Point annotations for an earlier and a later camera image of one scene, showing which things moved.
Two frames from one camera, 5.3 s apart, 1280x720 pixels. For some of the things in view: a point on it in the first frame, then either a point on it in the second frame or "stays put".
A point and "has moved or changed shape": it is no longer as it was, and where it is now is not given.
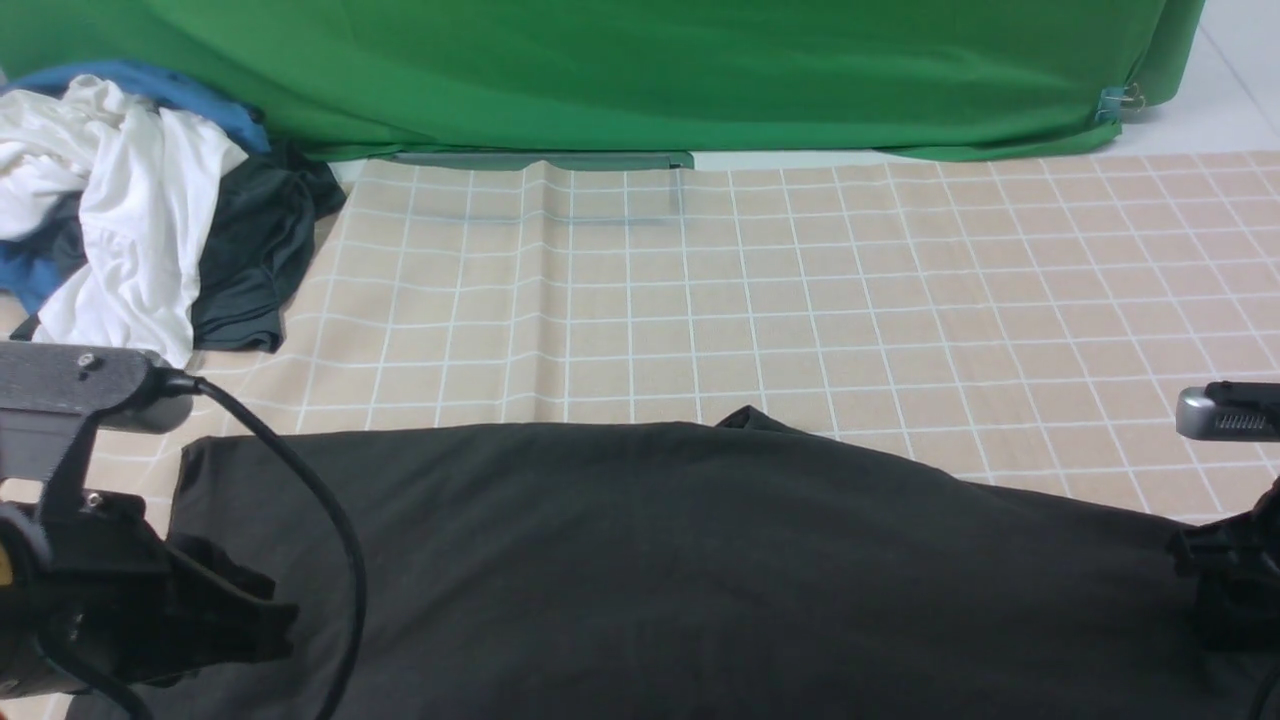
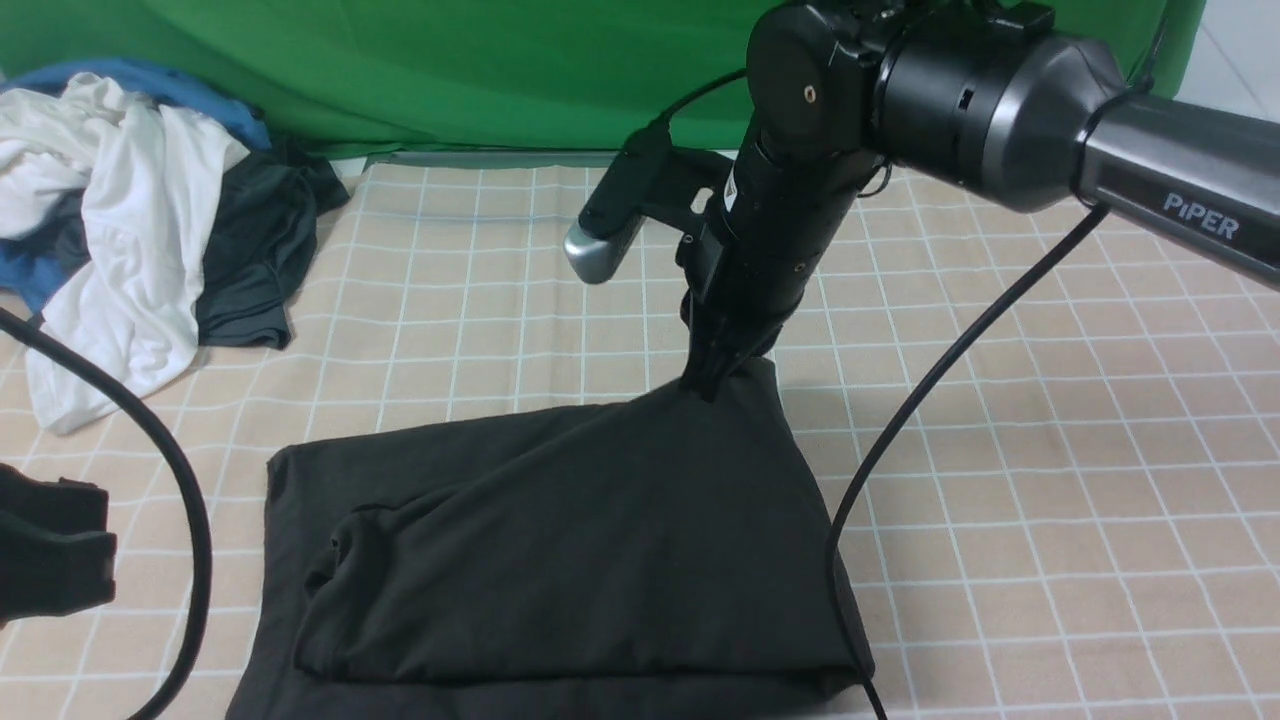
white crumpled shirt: x=144 y=171 stays put
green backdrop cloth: x=532 y=84 stays put
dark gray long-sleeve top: x=731 y=569 has moved or changed shape
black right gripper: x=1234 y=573 → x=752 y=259
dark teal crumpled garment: x=258 y=244 stays put
